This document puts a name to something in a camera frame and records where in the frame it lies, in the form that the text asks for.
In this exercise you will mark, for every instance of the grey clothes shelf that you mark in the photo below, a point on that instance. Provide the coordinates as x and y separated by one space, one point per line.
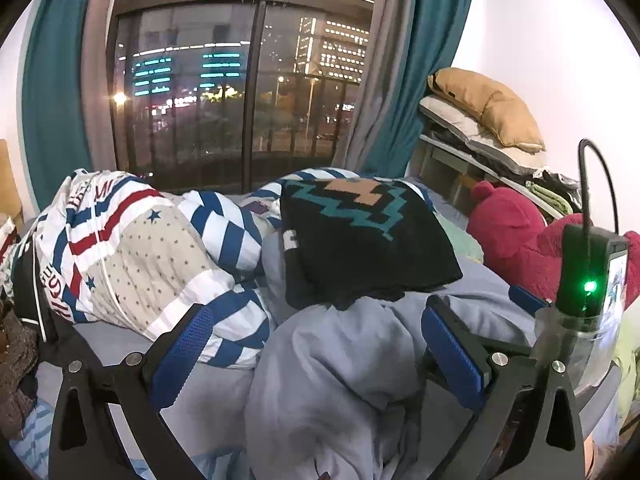
450 175

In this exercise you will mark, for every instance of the dark speckled garment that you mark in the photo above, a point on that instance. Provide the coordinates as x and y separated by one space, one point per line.
17 360

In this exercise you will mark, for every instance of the grey curtain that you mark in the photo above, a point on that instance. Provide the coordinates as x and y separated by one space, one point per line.
385 85

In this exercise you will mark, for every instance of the black teal patterned sweater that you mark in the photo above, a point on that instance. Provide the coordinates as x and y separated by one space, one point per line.
365 245

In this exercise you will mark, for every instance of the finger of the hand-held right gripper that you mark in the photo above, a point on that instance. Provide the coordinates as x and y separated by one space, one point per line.
530 300

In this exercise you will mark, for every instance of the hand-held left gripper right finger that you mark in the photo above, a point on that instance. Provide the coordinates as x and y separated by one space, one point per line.
450 355

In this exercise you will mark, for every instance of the crumpled grey blanket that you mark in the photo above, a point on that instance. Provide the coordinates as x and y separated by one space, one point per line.
340 385

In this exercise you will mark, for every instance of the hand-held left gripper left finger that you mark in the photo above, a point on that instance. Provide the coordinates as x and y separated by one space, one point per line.
182 350

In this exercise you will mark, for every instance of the red plush toy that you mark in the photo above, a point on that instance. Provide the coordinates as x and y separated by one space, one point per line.
505 230

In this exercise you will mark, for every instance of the tan pillow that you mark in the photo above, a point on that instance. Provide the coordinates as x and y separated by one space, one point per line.
495 105

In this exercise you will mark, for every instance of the wooden headboard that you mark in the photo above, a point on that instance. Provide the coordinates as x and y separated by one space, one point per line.
9 185

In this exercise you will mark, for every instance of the light blue striped shirt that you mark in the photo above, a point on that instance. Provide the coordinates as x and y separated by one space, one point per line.
40 435

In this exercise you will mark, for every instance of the star and stripe duvet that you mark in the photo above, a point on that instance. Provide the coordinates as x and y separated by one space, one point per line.
140 260

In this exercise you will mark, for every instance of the white pillow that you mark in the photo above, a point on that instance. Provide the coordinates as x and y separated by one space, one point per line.
460 120

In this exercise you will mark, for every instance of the green folded clothes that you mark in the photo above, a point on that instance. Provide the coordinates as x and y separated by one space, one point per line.
552 197

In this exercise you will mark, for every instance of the black garment with white piping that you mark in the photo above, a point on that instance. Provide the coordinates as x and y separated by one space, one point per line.
30 290

